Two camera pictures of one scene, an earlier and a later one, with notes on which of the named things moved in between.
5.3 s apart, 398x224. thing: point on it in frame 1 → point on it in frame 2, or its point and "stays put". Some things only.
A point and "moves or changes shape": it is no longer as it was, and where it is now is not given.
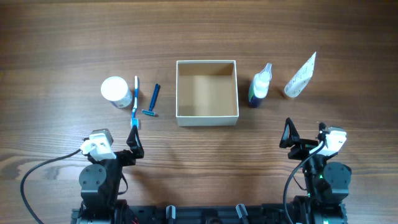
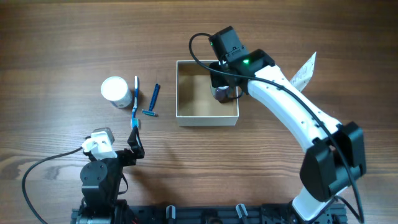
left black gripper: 123,156 stays put
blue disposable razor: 153,98 stays put
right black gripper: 301,149 → 222,79
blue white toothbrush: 134,121 stays put
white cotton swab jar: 115,89 stays put
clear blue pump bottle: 259,88 moves or changes shape
